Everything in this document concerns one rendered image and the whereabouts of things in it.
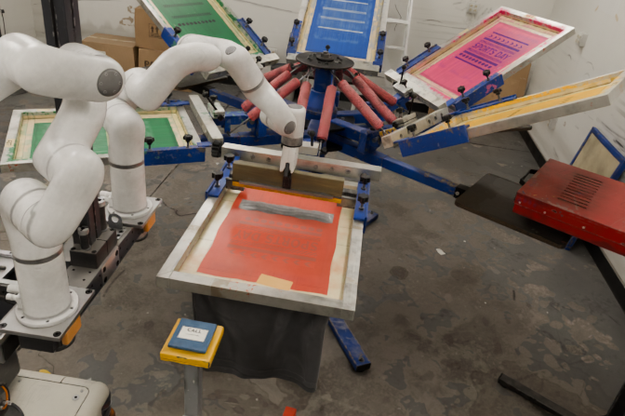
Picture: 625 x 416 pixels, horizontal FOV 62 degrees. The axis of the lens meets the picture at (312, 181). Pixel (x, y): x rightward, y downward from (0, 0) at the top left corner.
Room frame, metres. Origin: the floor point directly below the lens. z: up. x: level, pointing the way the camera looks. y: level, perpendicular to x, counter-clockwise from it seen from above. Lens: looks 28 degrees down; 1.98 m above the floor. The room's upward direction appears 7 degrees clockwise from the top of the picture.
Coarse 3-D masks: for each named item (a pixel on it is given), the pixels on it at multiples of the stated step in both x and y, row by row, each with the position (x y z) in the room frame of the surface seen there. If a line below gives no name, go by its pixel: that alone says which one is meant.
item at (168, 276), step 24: (192, 240) 1.38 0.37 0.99; (360, 240) 1.49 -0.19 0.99; (168, 264) 1.24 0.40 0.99; (168, 288) 1.18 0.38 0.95; (192, 288) 1.17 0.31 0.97; (216, 288) 1.17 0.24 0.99; (240, 288) 1.17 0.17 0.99; (264, 288) 1.19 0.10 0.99; (312, 312) 1.14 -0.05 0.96; (336, 312) 1.14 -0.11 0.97
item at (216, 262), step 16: (240, 192) 1.78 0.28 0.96; (256, 192) 1.80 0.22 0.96; (272, 192) 1.81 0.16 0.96; (240, 208) 1.66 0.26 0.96; (224, 224) 1.54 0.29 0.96; (224, 240) 1.45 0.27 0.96; (208, 256) 1.35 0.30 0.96; (224, 256) 1.36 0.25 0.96; (240, 256) 1.37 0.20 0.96; (208, 272) 1.27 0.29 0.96; (224, 272) 1.28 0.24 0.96; (240, 272) 1.29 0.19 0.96; (256, 272) 1.30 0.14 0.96
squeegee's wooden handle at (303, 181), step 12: (240, 168) 1.66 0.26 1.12; (252, 168) 1.66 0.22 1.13; (264, 168) 1.66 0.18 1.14; (276, 168) 1.66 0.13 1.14; (240, 180) 1.66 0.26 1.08; (252, 180) 1.66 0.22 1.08; (264, 180) 1.65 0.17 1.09; (276, 180) 1.65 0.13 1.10; (300, 180) 1.64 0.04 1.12; (312, 180) 1.64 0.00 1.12; (324, 180) 1.64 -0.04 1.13; (336, 180) 1.64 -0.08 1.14; (312, 192) 1.64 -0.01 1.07; (324, 192) 1.64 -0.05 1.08; (336, 192) 1.63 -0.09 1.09
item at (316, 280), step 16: (304, 208) 1.71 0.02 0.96; (320, 208) 1.73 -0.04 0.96; (336, 208) 1.74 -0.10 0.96; (304, 224) 1.60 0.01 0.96; (320, 224) 1.62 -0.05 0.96; (336, 224) 1.63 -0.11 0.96; (320, 240) 1.51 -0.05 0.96; (336, 240) 1.52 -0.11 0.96; (320, 256) 1.42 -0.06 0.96; (272, 272) 1.31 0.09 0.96; (288, 272) 1.32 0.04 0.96; (304, 272) 1.33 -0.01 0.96; (320, 272) 1.34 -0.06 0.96; (304, 288) 1.25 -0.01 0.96; (320, 288) 1.26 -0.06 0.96
